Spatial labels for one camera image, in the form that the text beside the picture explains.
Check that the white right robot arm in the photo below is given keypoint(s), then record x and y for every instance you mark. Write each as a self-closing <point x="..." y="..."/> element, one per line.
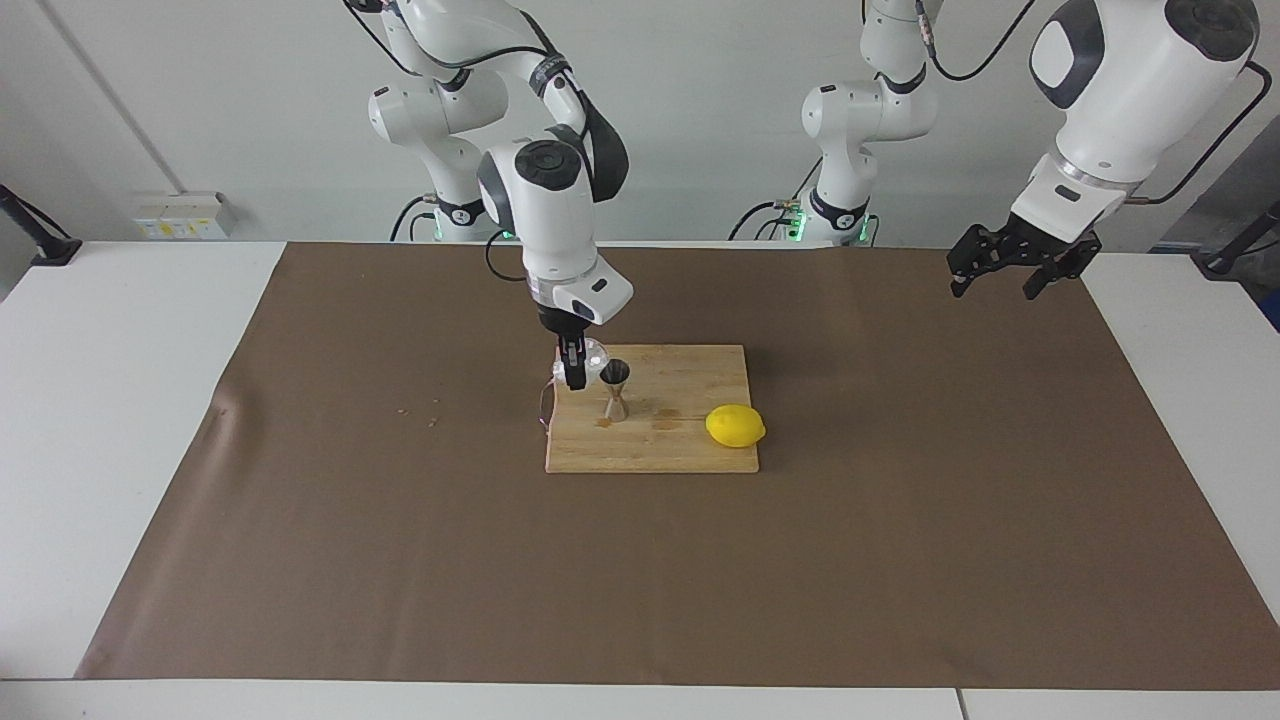
<point x="555" y="220"/>

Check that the blue object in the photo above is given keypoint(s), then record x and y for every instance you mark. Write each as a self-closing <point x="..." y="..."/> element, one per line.
<point x="1273" y="312"/>

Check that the dark grey panel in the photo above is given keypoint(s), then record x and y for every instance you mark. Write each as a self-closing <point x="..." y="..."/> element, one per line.
<point x="1255" y="185"/>

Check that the clear plastic cup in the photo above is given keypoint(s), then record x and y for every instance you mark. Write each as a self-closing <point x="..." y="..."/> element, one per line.
<point x="598" y="352"/>

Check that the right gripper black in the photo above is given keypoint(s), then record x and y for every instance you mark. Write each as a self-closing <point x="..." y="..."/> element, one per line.
<point x="562" y="330"/>

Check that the black stand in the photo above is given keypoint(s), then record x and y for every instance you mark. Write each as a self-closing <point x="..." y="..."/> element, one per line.
<point x="1225" y="262"/>
<point x="45" y="245"/>

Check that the steel double jigger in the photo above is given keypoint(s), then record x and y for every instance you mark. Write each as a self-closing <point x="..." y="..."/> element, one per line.
<point x="614" y="372"/>

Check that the brown table mat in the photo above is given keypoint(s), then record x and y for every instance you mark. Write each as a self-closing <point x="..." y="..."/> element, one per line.
<point x="640" y="580"/>

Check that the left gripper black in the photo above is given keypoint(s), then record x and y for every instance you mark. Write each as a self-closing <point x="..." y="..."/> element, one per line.
<point x="1030" y="243"/>

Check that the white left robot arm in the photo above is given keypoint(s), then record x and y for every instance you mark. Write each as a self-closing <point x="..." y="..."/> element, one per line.
<point x="1120" y="100"/>

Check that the wooden cutting board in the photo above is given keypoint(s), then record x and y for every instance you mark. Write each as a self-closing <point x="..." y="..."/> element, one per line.
<point x="650" y="450"/>

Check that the yellow lemon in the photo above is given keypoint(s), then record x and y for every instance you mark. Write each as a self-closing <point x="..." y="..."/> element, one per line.
<point x="735" y="426"/>

